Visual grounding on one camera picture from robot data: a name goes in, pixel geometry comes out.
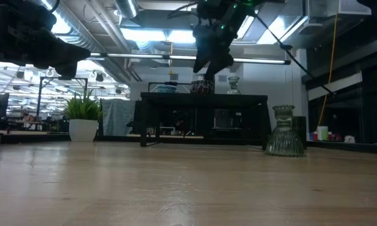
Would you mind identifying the yellow hanging cable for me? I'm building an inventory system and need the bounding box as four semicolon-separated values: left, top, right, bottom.
318;12;339;128

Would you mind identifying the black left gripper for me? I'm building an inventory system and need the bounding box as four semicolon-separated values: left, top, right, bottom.
0;0;91;78

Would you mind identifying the LED light bar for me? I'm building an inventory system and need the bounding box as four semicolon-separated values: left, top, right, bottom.
89;51;292;66

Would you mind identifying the black metal frame stand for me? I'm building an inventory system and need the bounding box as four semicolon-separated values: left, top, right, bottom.
37;76;89;126

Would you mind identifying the grey fabric cover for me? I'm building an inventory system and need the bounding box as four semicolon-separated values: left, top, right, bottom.
100;99;136;136

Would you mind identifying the black mesh metal shelf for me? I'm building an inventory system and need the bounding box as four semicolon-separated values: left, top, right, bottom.
140;92;272;151

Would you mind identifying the silver ventilation duct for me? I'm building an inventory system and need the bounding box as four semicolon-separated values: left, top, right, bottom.
114;0;139;19

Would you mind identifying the purple patterned round tin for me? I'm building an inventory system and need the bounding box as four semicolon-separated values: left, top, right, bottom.
190;80;216;95

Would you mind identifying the blue patterned round tin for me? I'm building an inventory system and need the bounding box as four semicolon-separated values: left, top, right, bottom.
156;84;179;94

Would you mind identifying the black frame with handle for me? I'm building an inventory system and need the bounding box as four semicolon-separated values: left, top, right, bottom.
148;81;194;94

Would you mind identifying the green plant in white pot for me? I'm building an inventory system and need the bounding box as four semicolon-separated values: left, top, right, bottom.
62;89;103;142

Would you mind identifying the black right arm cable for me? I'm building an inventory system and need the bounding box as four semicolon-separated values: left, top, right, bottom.
253;14;335;94

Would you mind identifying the white roll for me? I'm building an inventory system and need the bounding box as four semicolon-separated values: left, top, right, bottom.
316;126;329;142

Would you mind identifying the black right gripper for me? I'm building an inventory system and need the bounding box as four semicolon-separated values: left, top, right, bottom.
193;0;255;81

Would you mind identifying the black aluminium table frame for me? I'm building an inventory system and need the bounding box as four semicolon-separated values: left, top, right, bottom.
0;131;377;155

